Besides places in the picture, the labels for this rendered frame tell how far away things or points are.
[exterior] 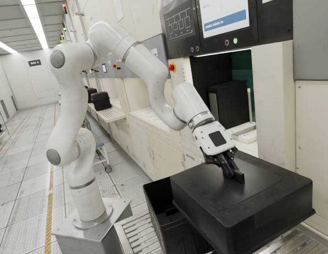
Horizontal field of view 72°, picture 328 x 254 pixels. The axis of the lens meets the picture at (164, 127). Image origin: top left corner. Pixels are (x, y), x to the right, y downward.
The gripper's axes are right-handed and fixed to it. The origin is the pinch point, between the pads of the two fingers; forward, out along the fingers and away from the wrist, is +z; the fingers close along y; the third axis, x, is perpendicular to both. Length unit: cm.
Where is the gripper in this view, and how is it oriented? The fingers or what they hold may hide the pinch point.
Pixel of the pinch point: (230, 169)
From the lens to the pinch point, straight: 69.7
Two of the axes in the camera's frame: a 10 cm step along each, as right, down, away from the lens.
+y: 8.9, -2.8, 3.6
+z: 4.2, 8.0, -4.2
